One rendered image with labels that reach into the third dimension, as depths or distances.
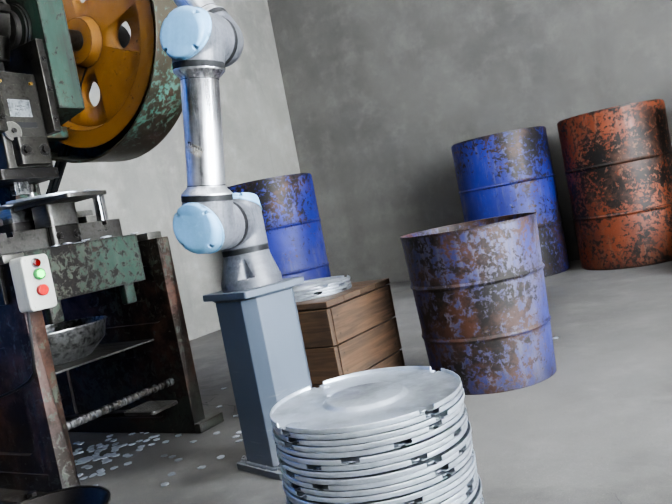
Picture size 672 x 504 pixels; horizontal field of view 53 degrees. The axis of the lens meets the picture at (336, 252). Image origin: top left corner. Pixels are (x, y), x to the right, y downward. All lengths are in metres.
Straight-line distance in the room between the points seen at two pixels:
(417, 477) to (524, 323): 1.11
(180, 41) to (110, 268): 0.80
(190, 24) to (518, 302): 1.14
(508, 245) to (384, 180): 3.21
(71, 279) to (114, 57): 0.83
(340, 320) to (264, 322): 0.40
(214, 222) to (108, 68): 1.10
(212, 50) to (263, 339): 0.66
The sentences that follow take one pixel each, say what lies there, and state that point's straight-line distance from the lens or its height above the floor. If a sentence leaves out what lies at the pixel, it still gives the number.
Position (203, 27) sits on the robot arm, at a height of 1.02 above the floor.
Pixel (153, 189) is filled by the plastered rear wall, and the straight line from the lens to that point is 4.20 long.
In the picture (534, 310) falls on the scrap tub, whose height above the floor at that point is 0.21.
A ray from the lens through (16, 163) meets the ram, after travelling 2.14.
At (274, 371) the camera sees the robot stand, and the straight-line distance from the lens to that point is 1.62.
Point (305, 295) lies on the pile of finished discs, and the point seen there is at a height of 0.37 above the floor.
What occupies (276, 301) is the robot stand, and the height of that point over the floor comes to 0.41.
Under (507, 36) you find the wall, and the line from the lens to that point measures 4.80.
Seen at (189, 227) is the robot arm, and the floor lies 0.62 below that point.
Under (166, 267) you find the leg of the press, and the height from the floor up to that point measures 0.52.
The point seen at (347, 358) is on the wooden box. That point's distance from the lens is 1.97.
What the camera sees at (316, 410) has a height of 0.31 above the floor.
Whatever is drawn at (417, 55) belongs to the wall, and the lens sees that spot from 5.01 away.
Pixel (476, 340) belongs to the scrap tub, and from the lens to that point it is 1.96.
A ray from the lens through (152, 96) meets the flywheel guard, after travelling 2.24.
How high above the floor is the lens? 0.58
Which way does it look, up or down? 3 degrees down
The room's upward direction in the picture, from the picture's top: 11 degrees counter-clockwise
